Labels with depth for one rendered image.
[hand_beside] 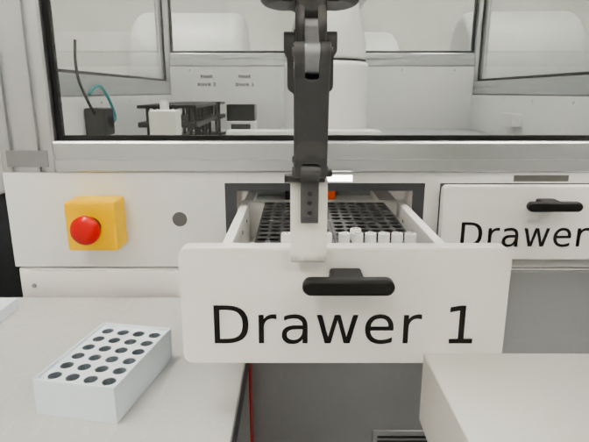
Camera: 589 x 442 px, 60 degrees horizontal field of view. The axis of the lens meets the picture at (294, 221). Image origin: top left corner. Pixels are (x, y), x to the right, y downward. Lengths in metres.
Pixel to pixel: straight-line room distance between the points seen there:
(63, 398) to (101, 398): 0.04
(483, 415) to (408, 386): 0.48
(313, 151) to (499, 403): 0.23
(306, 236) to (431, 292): 0.13
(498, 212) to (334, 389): 0.38
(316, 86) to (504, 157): 0.49
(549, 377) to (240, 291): 0.27
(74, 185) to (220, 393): 0.40
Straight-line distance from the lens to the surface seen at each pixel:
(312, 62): 0.35
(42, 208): 0.84
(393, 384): 0.88
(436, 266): 0.46
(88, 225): 0.74
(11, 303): 0.82
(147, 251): 0.80
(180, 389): 0.57
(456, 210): 0.77
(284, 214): 0.68
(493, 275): 0.48
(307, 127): 0.37
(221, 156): 0.75
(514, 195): 0.80
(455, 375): 0.46
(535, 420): 0.42
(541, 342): 0.92
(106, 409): 0.53
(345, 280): 0.42
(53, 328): 0.75
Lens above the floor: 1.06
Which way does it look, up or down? 14 degrees down
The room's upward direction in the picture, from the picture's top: straight up
